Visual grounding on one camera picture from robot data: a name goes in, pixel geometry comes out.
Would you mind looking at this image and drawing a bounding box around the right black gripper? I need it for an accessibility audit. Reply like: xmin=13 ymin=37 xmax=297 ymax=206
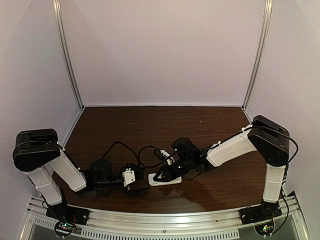
xmin=154 ymin=157 xmax=194 ymax=183

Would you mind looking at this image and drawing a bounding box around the white red remote control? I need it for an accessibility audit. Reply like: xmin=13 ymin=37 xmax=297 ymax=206
xmin=148 ymin=172 xmax=183 ymax=188

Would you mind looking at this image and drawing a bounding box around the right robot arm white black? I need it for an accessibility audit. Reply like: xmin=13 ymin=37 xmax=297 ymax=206
xmin=148 ymin=115 xmax=299 ymax=223

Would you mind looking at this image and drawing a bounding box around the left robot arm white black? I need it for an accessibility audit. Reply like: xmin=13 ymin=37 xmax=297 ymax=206
xmin=12 ymin=128 xmax=146 ymax=222

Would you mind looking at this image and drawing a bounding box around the left circuit board with LED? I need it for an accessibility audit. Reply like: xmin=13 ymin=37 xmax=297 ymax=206
xmin=53 ymin=221 xmax=76 ymax=238

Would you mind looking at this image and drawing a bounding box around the circuit board with led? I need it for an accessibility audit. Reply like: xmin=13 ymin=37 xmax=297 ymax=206
xmin=254 ymin=220 xmax=275 ymax=237
xmin=53 ymin=221 xmax=76 ymax=238

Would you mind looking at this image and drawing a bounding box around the right circuit board with LED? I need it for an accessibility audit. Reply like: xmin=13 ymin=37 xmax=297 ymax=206
xmin=254 ymin=220 xmax=275 ymax=237

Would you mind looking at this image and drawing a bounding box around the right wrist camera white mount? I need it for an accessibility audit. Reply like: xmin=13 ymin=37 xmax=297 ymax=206
xmin=153 ymin=149 xmax=175 ymax=165

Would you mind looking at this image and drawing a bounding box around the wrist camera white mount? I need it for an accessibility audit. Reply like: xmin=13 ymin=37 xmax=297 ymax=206
xmin=120 ymin=163 xmax=146 ymax=188
xmin=153 ymin=149 xmax=175 ymax=165

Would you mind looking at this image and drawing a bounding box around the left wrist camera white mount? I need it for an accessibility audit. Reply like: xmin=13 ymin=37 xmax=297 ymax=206
xmin=120 ymin=163 xmax=146 ymax=188

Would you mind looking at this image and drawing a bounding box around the left black camera cable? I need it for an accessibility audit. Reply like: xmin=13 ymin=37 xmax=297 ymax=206
xmin=56 ymin=141 xmax=141 ymax=176

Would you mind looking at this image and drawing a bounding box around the black camera cable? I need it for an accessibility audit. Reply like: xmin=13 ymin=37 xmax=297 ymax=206
xmin=56 ymin=141 xmax=141 ymax=176
xmin=137 ymin=146 xmax=300 ymax=171

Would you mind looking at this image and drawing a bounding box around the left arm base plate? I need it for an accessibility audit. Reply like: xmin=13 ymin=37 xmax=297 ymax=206
xmin=45 ymin=204 xmax=90 ymax=226

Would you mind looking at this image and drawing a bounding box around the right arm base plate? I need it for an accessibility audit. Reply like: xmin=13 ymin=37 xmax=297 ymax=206
xmin=238 ymin=204 xmax=282 ymax=225

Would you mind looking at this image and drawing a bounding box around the right black camera cable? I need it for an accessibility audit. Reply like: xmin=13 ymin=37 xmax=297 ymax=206
xmin=137 ymin=146 xmax=300 ymax=171

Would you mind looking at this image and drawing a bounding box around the right aluminium frame post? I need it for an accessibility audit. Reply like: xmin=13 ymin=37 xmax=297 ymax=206
xmin=242 ymin=0 xmax=273 ymax=111

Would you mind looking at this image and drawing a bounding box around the aluminium frame post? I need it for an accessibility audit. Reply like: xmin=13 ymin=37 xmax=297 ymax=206
xmin=52 ymin=0 xmax=84 ymax=110
xmin=242 ymin=0 xmax=273 ymax=111

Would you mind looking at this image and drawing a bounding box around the left aluminium frame post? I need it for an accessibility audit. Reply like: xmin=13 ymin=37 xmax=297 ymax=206
xmin=52 ymin=0 xmax=84 ymax=110

